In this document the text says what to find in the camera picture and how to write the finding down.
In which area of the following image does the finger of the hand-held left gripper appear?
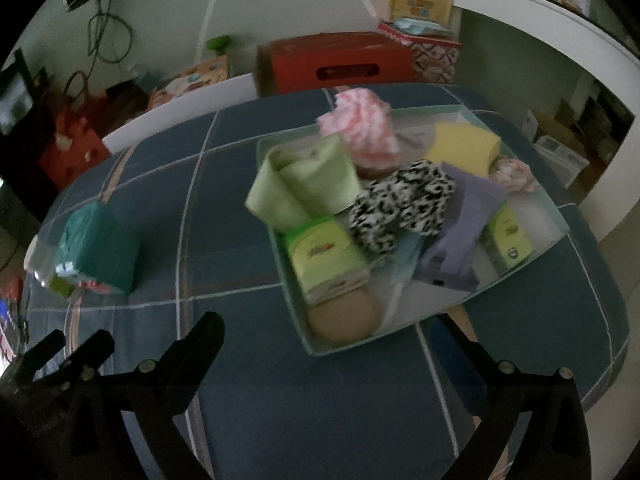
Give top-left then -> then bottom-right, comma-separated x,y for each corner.
60,330 -> 116,386
20,331 -> 66,378

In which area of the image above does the red felt bag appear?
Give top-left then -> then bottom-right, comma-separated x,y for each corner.
37,71 -> 113,191

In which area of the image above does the red cardboard box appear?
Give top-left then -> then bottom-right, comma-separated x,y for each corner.
256,31 -> 418,98

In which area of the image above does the yellow sponge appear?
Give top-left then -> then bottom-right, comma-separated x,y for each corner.
425,122 -> 502,178

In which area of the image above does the white bed board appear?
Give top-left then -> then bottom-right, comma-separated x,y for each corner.
101,72 -> 258,156

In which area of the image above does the lavender cloth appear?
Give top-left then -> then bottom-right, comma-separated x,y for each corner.
415,161 -> 508,293

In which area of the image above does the pink white fluffy scrunchie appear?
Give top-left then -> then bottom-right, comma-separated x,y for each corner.
317,88 -> 401,168

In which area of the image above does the teal tissue pack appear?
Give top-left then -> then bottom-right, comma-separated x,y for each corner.
52,201 -> 141,295

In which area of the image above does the pink floral cloth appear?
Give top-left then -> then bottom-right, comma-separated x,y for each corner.
489,157 -> 538,195

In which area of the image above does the orange toy box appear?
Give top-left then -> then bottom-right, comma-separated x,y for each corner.
146,57 -> 231,111

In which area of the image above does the zebra print scrunchie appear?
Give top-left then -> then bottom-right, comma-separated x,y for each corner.
348,159 -> 456,256

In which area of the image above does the white desk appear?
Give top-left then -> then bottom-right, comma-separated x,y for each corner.
440,0 -> 640,241

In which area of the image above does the dark wall cable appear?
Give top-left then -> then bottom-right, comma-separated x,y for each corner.
86,0 -> 136,91

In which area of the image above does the beige round puff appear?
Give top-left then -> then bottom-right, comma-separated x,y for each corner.
306,282 -> 383,348

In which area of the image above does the clear plastic bin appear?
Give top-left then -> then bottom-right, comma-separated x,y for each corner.
256,104 -> 571,357

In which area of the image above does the light green cloth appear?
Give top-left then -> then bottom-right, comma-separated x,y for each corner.
245,136 -> 363,231

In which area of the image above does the lit screen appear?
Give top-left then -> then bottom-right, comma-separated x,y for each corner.
0,67 -> 33,133

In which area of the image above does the beige box with handle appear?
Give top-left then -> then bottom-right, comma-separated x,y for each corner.
375,0 -> 456,36

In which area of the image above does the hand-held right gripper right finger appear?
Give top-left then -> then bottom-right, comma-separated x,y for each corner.
435,312 -> 588,480

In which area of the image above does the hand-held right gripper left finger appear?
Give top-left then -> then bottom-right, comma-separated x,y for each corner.
65,311 -> 226,480

